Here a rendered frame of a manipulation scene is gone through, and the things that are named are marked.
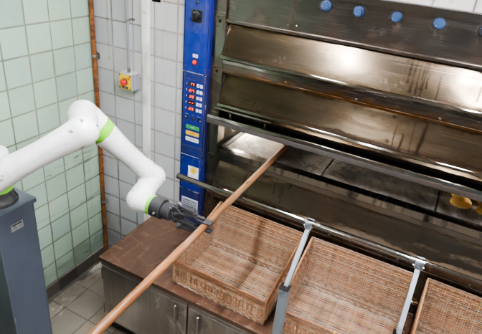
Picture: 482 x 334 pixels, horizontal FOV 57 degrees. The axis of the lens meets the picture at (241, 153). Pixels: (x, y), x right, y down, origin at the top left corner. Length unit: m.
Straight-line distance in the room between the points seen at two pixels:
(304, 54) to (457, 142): 0.79
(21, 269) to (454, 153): 1.98
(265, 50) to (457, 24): 0.85
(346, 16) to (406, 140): 0.62
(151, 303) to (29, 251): 0.77
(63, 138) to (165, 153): 1.14
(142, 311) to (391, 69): 1.87
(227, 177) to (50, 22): 1.28
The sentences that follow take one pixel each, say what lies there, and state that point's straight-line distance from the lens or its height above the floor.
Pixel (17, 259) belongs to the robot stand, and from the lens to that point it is 2.24.
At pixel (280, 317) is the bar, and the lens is 2.11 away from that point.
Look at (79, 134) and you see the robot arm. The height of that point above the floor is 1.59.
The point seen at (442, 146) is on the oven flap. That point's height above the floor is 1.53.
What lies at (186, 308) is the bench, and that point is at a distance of 2.51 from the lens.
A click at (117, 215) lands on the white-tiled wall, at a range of 3.35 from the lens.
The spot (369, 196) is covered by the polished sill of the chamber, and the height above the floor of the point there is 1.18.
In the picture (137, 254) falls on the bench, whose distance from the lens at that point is 2.72.
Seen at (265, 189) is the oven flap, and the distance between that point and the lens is 2.52.
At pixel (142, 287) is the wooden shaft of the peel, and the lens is 1.62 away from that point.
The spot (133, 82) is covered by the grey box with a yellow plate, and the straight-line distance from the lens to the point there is 2.70.
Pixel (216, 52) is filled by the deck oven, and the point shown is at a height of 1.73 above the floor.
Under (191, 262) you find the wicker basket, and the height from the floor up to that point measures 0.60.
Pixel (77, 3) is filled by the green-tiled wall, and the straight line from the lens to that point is 2.81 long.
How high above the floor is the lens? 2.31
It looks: 27 degrees down
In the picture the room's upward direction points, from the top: 5 degrees clockwise
